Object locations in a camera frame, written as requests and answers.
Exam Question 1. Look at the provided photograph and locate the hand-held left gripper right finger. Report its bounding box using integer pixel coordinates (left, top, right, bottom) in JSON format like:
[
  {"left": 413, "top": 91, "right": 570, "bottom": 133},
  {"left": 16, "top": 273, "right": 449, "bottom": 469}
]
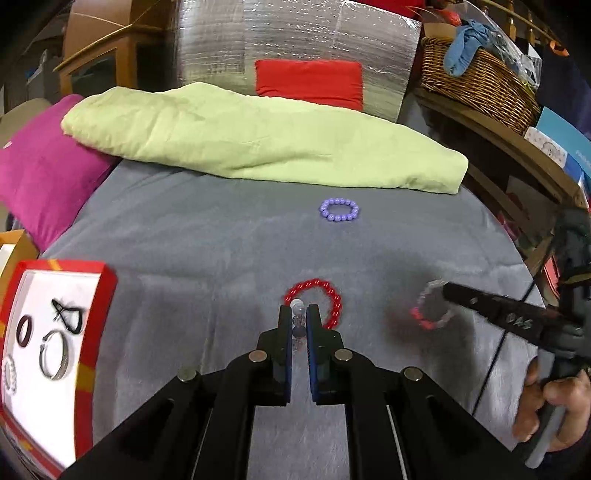
[{"left": 307, "top": 304, "right": 536, "bottom": 480}]

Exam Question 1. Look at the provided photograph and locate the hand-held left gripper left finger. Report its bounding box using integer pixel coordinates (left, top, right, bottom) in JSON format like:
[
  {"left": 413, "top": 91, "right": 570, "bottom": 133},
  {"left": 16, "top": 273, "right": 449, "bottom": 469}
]
[{"left": 60, "top": 304, "right": 296, "bottom": 480}]

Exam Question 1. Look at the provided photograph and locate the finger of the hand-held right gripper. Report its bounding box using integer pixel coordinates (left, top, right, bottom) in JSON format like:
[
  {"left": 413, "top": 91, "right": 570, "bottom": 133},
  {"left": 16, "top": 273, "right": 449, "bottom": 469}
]
[{"left": 442, "top": 282, "right": 557, "bottom": 346}]

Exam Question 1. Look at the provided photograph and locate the clear bead bracelet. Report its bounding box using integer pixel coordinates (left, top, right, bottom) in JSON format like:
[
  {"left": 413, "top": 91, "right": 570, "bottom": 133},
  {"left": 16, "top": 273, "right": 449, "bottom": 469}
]
[{"left": 288, "top": 298, "right": 308, "bottom": 356}]

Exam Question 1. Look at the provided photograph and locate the pink and red bead bracelet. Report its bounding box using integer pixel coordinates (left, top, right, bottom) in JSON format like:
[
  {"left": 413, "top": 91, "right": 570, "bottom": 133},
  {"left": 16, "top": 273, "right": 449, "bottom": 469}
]
[{"left": 410, "top": 279, "right": 455, "bottom": 329}]

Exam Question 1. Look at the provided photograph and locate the red box with white inside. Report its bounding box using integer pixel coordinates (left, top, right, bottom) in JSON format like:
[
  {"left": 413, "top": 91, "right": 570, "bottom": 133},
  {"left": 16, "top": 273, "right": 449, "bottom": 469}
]
[{"left": 0, "top": 261, "right": 118, "bottom": 478}]

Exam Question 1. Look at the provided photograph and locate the silver bangle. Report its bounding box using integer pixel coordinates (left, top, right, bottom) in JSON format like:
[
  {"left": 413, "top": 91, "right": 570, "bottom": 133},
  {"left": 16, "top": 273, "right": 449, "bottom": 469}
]
[{"left": 39, "top": 330, "right": 72, "bottom": 379}]

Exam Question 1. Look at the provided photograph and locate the black hair tie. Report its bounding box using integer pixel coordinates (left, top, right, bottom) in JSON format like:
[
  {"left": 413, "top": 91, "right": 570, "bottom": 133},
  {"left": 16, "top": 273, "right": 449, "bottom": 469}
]
[{"left": 51, "top": 299, "right": 84, "bottom": 334}]

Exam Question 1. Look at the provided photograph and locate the maroon hair tie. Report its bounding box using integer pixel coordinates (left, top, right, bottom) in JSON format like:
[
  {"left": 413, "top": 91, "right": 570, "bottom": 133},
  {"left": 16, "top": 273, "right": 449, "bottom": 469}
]
[{"left": 16, "top": 315, "right": 34, "bottom": 348}]

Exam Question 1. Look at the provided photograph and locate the white bead bracelet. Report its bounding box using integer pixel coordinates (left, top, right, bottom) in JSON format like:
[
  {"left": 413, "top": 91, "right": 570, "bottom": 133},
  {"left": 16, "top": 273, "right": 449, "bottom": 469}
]
[{"left": 1, "top": 355, "right": 19, "bottom": 395}]

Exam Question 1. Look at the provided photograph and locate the person's right hand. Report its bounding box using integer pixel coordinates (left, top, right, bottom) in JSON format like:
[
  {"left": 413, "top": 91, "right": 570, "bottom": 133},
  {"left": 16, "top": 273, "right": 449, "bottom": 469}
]
[{"left": 512, "top": 359, "right": 591, "bottom": 453}]

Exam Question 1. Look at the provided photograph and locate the white printed card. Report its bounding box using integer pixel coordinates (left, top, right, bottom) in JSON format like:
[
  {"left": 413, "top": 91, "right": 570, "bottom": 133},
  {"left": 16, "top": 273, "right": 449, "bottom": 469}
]
[{"left": 524, "top": 127, "right": 570, "bottom": 166}]

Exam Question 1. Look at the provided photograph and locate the grey bed sheet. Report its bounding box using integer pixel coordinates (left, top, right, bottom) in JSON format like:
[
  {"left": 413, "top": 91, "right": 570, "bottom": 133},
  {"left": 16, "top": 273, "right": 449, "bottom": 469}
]
[{"left": 39, "top": 159, "right": 550, "bottom": 480}]

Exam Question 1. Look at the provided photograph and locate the blue card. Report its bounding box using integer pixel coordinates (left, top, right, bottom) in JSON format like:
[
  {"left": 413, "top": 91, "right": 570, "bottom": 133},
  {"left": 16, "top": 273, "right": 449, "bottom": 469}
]
[{"left": 538, "top": 107, "right": 591, "bottom": 178}]

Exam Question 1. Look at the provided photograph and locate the wooden shelf unit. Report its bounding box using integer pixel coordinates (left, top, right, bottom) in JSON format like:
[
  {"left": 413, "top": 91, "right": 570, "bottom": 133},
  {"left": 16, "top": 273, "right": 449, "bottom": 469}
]
[{"left": 413, "top": 88, "right": 591, "bottom": 287}]

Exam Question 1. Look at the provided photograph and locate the wicker basket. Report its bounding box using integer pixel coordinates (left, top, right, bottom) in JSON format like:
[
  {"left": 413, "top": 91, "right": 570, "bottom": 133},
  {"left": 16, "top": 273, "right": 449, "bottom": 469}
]
[{"left": 420, "top": 37, "right": 541, "bottom": 136}]

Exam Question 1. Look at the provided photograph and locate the clear plastic bag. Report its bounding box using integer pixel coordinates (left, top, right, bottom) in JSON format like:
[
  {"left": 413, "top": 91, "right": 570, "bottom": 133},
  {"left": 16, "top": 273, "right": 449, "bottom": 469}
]
[{"left": 489, "top": 18, "right": 543, "bottom": 93}]

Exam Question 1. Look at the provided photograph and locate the light green blanket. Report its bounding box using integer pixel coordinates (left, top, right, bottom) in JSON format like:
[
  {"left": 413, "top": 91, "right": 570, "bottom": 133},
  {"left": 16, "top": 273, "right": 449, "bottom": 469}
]
[{"left": 61, "top": 82, "right": 469, "bottom": 195}]

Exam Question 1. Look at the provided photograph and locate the blue cloth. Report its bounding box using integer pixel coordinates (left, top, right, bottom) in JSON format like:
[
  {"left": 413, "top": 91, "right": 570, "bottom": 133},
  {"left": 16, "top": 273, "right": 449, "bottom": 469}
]
[{"left": 445, "top": 21, "right": 498, "bottom": 77}]

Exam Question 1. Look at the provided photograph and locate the red cushion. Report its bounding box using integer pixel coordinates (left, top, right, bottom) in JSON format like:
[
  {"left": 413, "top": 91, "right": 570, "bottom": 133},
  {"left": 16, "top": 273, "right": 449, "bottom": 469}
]
[{"left": 255, "top": 59, "right": 363, "bottom": 112}]

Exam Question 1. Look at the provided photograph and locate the orange cardboard box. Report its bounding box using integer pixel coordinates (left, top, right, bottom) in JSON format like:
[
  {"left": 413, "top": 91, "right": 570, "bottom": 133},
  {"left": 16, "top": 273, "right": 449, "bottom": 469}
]
[{"left": 0, "top": 231, "right": 40, "bottom": 287}]

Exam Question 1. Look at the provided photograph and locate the magenta pillow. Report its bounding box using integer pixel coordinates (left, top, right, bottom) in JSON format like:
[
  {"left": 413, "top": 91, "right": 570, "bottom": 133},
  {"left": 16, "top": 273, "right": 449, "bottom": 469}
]
[{"left": 0, "top": 93, "right": 116, "bottom": 252}]

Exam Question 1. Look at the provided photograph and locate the red blanket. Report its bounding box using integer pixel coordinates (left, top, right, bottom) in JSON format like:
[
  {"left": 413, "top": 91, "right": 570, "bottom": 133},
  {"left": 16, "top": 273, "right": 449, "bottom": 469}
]
[{"left": 351, "top": 0, "right": 426, "bottom": 17}]

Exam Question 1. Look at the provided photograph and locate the silver foil insulation panel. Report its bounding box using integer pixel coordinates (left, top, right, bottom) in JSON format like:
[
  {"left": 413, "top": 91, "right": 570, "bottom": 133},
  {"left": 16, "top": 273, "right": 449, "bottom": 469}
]
[{"left": 173, "top": 0, "right": 423, "bottom": 123}]

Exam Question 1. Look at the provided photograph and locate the beige armchair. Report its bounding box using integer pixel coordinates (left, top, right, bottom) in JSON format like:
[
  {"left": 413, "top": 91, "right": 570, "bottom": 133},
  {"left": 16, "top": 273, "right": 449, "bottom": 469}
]
[{"left": 0, "top": 97, "right": 61, "bottom": 137}]

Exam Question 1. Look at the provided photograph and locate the wooden cabinet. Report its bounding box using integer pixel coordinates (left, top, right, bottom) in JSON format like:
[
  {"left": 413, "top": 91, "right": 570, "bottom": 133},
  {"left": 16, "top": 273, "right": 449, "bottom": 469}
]
[{"left": 53, "top": 0, "right": 178, "bottom": 99}]

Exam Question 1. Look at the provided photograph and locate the black cable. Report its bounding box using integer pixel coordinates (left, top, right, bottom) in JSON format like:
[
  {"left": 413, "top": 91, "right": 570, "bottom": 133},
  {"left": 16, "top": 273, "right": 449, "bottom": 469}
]
[{"left": 470, "top": 276, "right": 541, "bottom": 412}]

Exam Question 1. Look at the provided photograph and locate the purple bead bracelet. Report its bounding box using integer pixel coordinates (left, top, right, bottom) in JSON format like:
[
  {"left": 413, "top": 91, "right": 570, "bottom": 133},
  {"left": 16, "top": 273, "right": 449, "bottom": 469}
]
[{"left": 318, "top": 198, "right": 361, "bottom": 224}]

